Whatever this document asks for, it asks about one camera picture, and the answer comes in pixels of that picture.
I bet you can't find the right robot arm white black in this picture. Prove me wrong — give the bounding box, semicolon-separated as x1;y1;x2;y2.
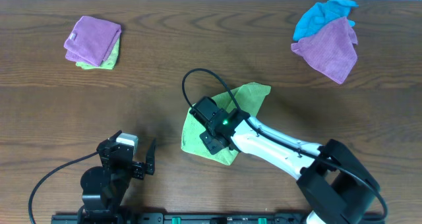
189;97;386;224

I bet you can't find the folded green cloth under purple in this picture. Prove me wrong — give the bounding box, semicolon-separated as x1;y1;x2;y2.
76;39;120;70

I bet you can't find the crumpled blue cloth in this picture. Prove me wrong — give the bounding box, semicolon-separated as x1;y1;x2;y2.
293;0;359;42

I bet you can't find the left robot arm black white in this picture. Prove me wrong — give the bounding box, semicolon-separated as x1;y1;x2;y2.
76;131;156;224

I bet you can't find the green microfiber cloth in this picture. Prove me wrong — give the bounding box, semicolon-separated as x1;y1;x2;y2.
181;82;271;165

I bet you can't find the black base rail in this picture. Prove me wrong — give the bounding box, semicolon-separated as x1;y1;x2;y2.
51;213;307;224

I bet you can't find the crumpled purple cloth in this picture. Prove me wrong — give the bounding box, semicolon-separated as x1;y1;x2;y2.
291;17;358;84

